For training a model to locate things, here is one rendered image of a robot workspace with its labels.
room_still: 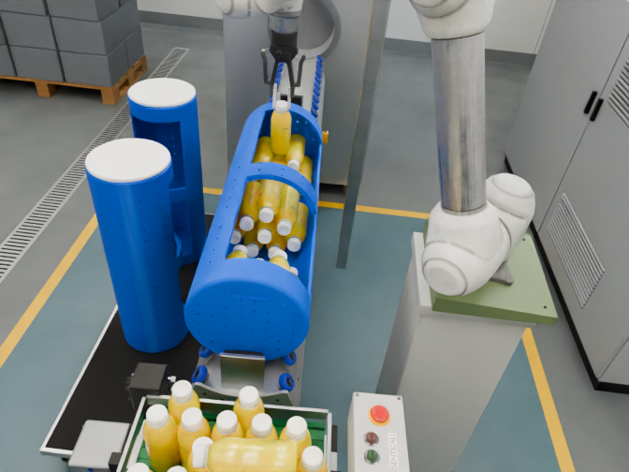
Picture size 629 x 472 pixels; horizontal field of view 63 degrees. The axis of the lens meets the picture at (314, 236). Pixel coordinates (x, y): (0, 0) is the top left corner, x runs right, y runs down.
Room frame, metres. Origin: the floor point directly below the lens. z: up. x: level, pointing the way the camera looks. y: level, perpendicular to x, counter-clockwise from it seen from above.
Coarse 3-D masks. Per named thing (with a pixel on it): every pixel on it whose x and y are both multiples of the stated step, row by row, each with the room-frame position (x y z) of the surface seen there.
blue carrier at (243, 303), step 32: (256, 128) 1.45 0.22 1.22; (320, 160) 1.47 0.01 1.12; (224, 192) 1.16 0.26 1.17; (224, 224) 0.97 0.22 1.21; (224, 256) 0.84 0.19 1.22; (256, 256) 1.14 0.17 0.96; (288, 256) 1.14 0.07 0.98; (192, 288) 0.78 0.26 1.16; (224, 288) 0.76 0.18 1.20; (256, 288) 0.76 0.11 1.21; (288, 288) 0.78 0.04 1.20; (192, 320) 0.76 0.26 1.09; (224, 320) 0.76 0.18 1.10; (256, 320) 0.76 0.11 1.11; (288, 320) 0.76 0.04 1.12; (288, 352) 0.76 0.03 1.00
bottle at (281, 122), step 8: (272, 112) 1.49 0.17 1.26; (280, 112) 1.47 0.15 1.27; (288, 112) 1.49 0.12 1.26; (272, 120) 1.48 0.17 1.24; (280, 120) 1.47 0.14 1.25; (288, 120) 1.48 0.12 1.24; (272, 128) 1.48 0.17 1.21; (280, 128) 1.47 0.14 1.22; (288, 128) 1.48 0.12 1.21; (272, 136) 1.48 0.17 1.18; (280, 136) 1.47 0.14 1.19; (288, 136) 1.49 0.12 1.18; (272, 144) 1.49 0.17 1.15; (280, 144) 1.48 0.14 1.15; (288, 144) 1.50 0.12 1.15; (280, 152) 1.48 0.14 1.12
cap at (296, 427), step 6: (288, 420) 0.54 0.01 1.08; (294, 420) 0.54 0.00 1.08; (300, 420) 0.55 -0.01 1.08; (288, 426) 0.53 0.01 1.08; (294, 426) 0.53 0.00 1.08; (300, 426) 0.53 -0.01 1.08; (306, 426) 0.54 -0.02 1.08; (288, 432) 0.52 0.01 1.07; (294, 432) 0.52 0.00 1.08; (300, 432) 0.52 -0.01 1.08
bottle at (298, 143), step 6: (294, 138) 1.59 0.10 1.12; (300, 138) 1.59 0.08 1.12; (294, 144) 1.54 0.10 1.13; (300, 144) 1.55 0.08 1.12; (294, 150) 1.50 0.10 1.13; (300, 150) 1.52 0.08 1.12; (288, 156) 1.48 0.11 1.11; (294, 156) 1.47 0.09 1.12; (300, 156) 1.49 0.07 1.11; (300, 162) 1.47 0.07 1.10
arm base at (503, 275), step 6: (504, 264) 1.07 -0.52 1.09; (498, 270) 1.06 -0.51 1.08; (504, 270) 1.07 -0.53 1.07; (492, 276) 1.04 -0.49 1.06; (498, 276) 1.04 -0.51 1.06; (504, 276) 1.05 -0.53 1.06; (510, 276) 1.05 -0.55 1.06; (498, 282) 1.04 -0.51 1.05; (504, 282) 1.04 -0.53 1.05; (510, 282) 1.03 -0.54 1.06
